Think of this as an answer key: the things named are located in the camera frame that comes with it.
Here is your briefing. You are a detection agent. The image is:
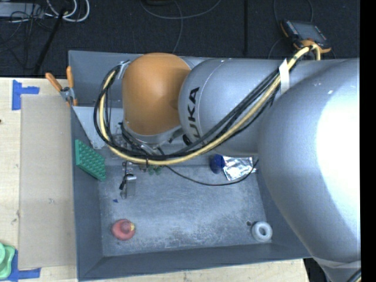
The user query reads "brown cardboard board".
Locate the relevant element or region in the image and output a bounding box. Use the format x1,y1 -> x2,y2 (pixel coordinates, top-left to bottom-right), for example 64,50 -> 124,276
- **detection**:
17,94 -> 78,271

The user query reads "white ring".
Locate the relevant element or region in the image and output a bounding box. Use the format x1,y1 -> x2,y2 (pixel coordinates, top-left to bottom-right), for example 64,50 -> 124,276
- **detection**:
250,221 -> 274,243

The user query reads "green studded flat block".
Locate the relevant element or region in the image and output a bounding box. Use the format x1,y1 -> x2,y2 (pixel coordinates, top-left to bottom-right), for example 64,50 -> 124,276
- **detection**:
74,139 -> 108,182

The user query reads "green wavy toy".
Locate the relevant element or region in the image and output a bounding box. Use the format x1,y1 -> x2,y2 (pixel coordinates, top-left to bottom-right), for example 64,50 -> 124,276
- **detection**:
0,241 -> 16,279

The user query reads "grey metal bin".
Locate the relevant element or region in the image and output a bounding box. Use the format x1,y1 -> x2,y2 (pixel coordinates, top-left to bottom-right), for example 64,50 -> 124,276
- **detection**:
68,50 -> 313,282

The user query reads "silver foil packet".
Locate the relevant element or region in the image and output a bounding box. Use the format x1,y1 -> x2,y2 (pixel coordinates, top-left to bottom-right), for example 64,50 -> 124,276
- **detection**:
222,156 -> 254,182

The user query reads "red toy fruit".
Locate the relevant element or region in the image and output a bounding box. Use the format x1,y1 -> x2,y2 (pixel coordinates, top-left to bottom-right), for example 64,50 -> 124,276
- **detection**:
110,218 -> 137,241

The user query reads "blue ball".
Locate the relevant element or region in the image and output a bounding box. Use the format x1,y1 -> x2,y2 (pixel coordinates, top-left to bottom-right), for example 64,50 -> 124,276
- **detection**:
209,153 -> 226,175

